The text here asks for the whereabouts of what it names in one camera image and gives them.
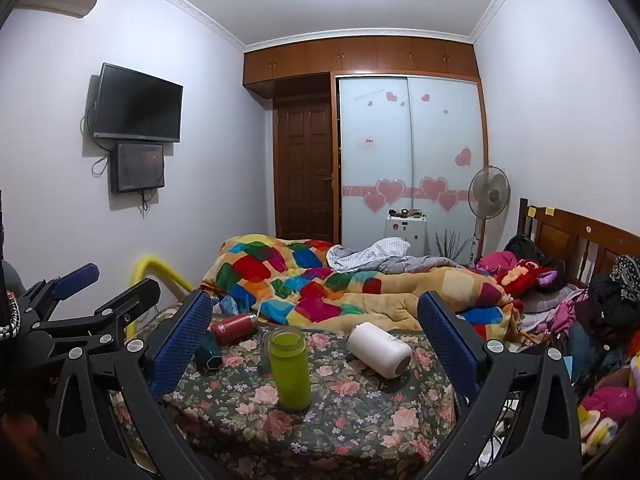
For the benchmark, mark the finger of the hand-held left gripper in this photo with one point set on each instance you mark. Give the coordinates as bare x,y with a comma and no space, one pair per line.
76,277
131,299

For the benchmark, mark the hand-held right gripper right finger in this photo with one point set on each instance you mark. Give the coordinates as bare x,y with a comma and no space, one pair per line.
447,347

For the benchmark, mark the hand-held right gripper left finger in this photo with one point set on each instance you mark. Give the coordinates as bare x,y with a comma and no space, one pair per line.
181,342

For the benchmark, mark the white cup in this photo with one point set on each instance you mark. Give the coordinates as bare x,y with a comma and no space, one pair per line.
379,355

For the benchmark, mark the dark green cup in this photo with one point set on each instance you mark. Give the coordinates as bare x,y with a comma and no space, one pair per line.
207,355

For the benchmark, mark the clear glass cup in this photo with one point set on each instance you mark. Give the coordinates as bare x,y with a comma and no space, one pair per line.
264,352

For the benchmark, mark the yellow curved tube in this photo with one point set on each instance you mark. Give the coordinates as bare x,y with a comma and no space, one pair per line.
150,266

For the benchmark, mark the red thermos bottle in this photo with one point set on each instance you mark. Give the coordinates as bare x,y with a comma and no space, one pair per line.
232,327

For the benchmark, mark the pink cloth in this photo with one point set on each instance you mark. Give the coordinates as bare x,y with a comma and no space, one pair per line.
495,262

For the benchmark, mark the dark spiky plant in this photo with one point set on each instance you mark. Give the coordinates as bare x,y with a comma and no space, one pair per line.
452,246

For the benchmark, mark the red plush toy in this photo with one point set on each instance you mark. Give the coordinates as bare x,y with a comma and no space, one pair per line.
525,275

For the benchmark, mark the striped grey bed sheet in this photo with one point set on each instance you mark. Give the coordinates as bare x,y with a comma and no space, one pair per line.
385,252

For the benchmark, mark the green plastic bottle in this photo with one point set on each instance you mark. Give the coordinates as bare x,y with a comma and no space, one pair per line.
291,375

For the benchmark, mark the black bag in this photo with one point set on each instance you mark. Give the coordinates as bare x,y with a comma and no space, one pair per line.
520,247

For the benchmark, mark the small white cabinet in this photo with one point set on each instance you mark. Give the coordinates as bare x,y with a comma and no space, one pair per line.
407,230

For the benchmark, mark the pile of mixed clothes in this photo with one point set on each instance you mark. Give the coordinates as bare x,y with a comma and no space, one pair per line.
570,325

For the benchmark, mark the floral tablecloth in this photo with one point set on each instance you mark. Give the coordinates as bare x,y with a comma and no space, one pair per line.
350,425

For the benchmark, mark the small black monitor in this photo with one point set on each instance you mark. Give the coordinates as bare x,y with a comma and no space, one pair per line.
139,167

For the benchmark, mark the colourful patchwork blanket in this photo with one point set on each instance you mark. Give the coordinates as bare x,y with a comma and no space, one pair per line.
310,290

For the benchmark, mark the standing electric fan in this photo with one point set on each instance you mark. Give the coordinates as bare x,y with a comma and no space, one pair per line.
489,192

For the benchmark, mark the wooden bed headboard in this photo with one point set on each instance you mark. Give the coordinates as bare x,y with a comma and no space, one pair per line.
575,240

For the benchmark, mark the pink plush toy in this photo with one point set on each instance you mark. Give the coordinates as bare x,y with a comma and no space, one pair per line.
610,402

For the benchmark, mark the black patterned clothing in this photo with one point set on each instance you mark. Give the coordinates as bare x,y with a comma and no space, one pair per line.
617,290

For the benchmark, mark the sliding wardrobe with heart stickers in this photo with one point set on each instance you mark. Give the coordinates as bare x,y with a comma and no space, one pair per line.
400,150

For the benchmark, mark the brown wooden door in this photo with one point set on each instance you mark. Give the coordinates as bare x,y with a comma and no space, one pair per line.
302,170

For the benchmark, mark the white air conditioner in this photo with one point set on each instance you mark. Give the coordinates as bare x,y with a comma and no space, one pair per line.
57,1

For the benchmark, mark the wooden overhead cabinets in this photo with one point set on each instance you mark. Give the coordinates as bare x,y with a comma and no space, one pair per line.
360,57

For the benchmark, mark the black wall television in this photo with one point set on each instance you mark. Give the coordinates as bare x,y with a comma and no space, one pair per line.
137,102

